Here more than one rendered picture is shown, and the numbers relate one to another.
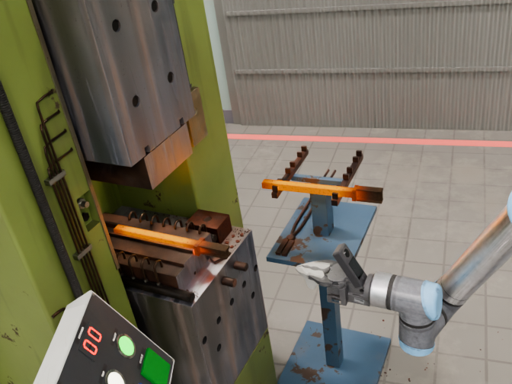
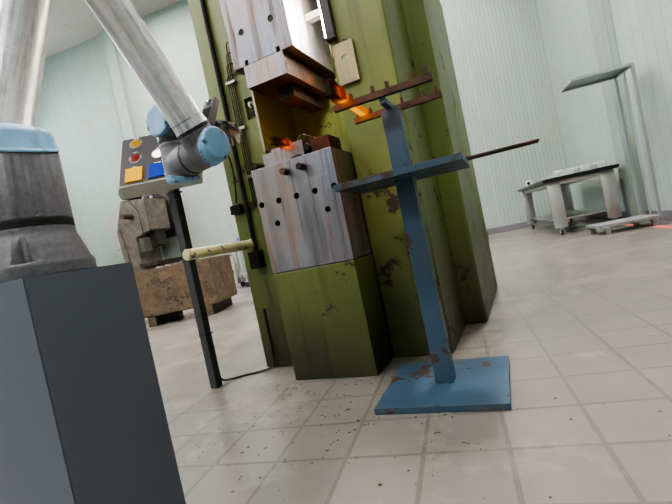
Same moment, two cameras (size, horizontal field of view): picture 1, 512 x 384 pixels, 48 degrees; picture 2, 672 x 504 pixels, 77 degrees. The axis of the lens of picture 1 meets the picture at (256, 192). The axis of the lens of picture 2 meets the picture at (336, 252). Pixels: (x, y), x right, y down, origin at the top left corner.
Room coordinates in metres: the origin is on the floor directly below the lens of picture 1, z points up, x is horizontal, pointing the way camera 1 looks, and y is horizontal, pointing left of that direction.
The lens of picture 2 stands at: (1.29, -1.60, 0.56)
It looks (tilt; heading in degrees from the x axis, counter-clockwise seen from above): 2 degrees down; 84
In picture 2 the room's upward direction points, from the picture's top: 12 degrees counter-clockwise
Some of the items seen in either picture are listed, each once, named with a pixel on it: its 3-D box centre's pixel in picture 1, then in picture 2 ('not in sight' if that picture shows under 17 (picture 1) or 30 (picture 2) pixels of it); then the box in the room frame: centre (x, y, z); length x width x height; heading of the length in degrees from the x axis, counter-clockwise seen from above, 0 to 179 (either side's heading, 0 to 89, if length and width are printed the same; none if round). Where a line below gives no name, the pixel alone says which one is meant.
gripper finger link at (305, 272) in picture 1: (310, 280); not in sight; (1.17, -0.11, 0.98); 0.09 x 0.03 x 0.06; 59
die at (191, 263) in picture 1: (139, 248); (305, 158); (1.46, 0.39, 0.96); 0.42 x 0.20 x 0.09; 59
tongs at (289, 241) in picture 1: (308, 208); (443, 164); (1.87, -0.20, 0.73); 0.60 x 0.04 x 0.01; 151
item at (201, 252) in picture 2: not in sight; (222, 249); (1.01, 0.31, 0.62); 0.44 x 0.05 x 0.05; 59
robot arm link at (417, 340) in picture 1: (418, 328); (181, 161); (1.05, -0.36, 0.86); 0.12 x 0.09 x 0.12; 133
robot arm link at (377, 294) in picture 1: (381, 289); not in sight; (1.09, -0.28, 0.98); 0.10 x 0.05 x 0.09; 149
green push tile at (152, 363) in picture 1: (155, 369); not in sight; (0.91, 0.29, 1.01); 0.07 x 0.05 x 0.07; 174
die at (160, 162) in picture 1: (108, 147); (289, 82); (1.46, 0.39, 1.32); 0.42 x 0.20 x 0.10; 59
